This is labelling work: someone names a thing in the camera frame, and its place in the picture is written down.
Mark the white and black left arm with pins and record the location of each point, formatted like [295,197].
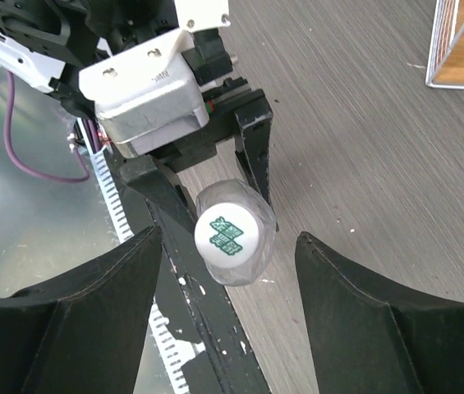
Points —
[48,43]

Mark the clear plastic bottle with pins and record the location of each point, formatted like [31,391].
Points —
[238,192]

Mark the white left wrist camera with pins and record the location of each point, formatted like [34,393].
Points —
[151,95]

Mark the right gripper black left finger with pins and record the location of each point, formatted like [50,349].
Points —
[53,334]

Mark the white bottle cap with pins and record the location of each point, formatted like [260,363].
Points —
[227,235]

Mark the white slotted cable duct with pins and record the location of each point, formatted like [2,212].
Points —
[130,298]

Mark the white wire shelf rack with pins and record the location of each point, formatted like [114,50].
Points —
[445,66]

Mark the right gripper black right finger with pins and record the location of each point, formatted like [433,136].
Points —
[370,334]

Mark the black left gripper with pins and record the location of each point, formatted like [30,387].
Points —
[236,112]

